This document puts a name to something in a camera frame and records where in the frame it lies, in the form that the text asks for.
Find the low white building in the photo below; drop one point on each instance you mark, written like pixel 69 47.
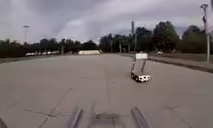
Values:
pixel 89 52

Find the grey concrete pavement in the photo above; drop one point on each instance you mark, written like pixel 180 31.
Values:
pixel 77 76

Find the raised kerb strip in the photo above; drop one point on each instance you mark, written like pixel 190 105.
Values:
pixel 190 63

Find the tall street lamp pole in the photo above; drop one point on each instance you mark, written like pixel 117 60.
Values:
pixel 25 33
pixel 206 30

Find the robot's own part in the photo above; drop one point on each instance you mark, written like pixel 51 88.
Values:
pixel 140 117
pixel 74 117

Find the grass strip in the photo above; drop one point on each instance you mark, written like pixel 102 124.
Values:
pixel 14 60

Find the row of parked vehicles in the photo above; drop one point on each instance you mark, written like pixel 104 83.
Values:
pixel 42 53

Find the small white wheeled robot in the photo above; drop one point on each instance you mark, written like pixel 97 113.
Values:
pixel 140 69

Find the row of trees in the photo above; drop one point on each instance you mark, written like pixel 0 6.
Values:
pixel 160 38

